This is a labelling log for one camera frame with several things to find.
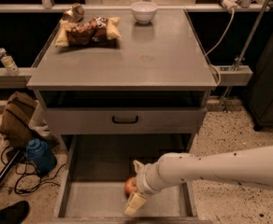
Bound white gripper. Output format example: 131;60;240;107
124;160;161;216

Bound red apple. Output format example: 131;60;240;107
124;177;137;196

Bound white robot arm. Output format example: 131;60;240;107
124;146;273;216

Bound open grey middle drawer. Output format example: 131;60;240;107
54;134;198;224

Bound closed grey top drawer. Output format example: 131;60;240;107
44;107;207;134

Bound grey drawer cabinet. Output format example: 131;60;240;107
28;8;216;151

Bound blue water jug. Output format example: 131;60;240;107
26;138;56;173

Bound black shoe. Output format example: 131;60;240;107
0;201;30;224

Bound brown backpack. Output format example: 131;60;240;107
0;91;38;148

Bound dark cabinet at right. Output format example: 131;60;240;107
242;0;273;131

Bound brown chip bag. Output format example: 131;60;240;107
55;17;121;47

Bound metal tripod pole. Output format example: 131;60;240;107
220;0;270;113

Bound white ceramic bowl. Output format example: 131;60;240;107
131;1;158;24

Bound clear plastic water bottle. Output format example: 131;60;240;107
0;48;20;76

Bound tipped metal can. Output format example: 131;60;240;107
62;3;84;22

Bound black drawer handle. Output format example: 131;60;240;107
111;116;139;124

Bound black floor cables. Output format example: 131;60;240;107
0;145;67;195

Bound grey ledge rail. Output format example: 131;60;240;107
0;67;35;89

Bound white power cable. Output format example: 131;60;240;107
204;7;236;87

